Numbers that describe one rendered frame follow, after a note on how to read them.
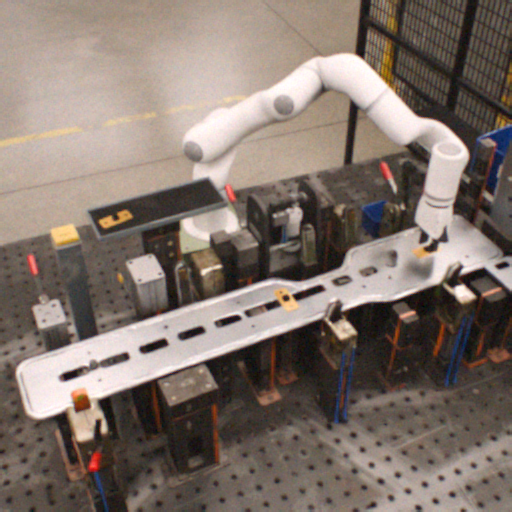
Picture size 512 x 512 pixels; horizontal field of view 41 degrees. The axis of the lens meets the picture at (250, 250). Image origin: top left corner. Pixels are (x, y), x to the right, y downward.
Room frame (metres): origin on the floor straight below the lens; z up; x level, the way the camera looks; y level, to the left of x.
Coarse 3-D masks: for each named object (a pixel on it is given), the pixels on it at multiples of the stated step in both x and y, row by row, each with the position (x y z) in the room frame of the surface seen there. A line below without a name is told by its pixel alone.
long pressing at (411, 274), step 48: (384, 240) 1.56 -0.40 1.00; (480, 240) 1.56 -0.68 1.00; (240, 288) 1.35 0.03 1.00; (288, 288) 1.36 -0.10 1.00; (336, 288) 1.36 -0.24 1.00; (384, 288) 1.36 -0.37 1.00; (96, 336) 1.18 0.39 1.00; (144, 336) 1.18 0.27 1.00; (240, 336) 1.18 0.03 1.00; (48, 384) 1.03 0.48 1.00; (96, 384) 1.03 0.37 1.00
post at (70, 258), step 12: (60, 252) 1.36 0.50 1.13; (72, 252) 1.37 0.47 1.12; (60, 264) 1.36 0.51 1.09; (72, 264) 1.37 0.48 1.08; (84, 264) 1.38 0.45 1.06; (72, 276) 1.37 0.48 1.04; (84, 276) 1.39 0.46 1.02; (72, 288) 1.37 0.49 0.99; (84, 288) 1.38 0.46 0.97; (72, 300) 1.37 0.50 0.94; (84, 300) 1.38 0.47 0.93; (72, 312) 1.38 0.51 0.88; (84, 312) 1.38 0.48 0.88; (84, 324) 1.37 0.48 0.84; (84, 336) 1.37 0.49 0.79
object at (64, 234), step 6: (54, 228) 1.42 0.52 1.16; (60, 228) 1.42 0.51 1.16; (66, 228) 1.42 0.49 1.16; (72, 228) 1.42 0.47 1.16; (54, 234) 1.39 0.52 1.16; (60, 234) 1.39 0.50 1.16; (66, 234) 1.39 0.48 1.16; (72, 234) 1.39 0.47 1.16; (54, 240) 1.37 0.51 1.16; (60, 240) 1.37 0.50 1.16; (66, 240) 1.37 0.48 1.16; (72, 240) 1.38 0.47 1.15
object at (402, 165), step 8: (400, 160) 1.66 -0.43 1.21; (408, 160) 1.66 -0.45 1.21; (400, 168) 1.65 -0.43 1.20; (408, 168) 1.63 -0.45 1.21; (400, 176) 1.64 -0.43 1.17; (408, 176) 1.65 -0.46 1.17; (400, 184) 1.64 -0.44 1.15; (408, 184) 1.65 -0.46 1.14; (400, 192) 1.63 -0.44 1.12; (408, 192) 1.64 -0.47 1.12; (400, 200) 1.63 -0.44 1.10; (408, 200) 1.64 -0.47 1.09; (400, 208) 1.62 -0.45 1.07; (408, 208) 1.64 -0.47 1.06
